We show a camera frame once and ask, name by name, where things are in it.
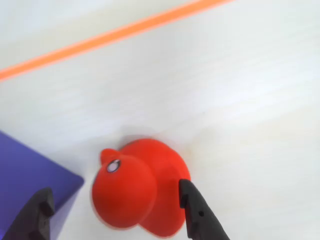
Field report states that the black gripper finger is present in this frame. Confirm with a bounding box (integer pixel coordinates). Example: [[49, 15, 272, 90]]
[[2, 187, 55, 240], [178, 178, 230, 240]]

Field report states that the red rubber duck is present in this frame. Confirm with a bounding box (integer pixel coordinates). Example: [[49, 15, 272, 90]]
[[91, 138, 192, 239]]

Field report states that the purple box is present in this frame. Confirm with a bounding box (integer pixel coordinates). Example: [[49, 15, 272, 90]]
[[0, 130, 85, 240]]

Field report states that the orange tape line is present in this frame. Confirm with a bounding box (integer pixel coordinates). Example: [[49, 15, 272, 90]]
[[0, 0, 237, 81]]

